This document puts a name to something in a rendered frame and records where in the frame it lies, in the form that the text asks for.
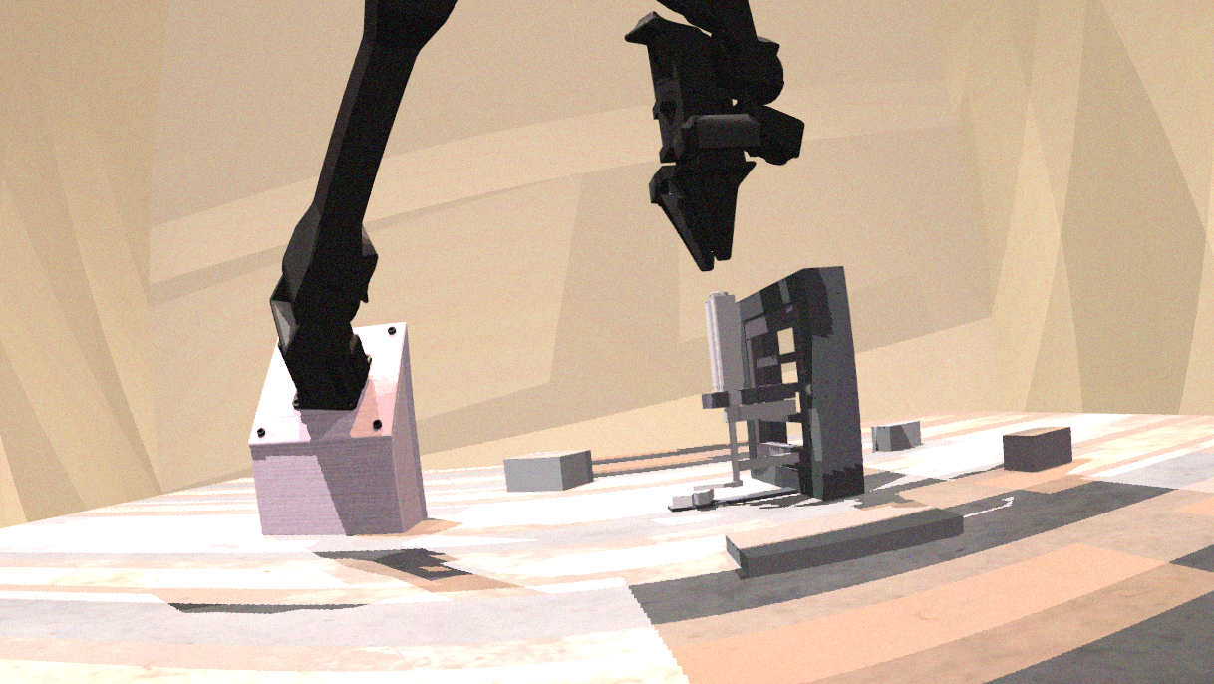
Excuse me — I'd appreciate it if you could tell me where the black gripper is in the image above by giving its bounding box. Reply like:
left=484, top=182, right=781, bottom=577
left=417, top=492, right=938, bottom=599
left=649, top=77, right=766, bottom=271

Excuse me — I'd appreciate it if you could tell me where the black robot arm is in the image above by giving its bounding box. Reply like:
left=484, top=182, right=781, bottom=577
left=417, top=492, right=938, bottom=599
left=270, top=0, right=805, bottom=411

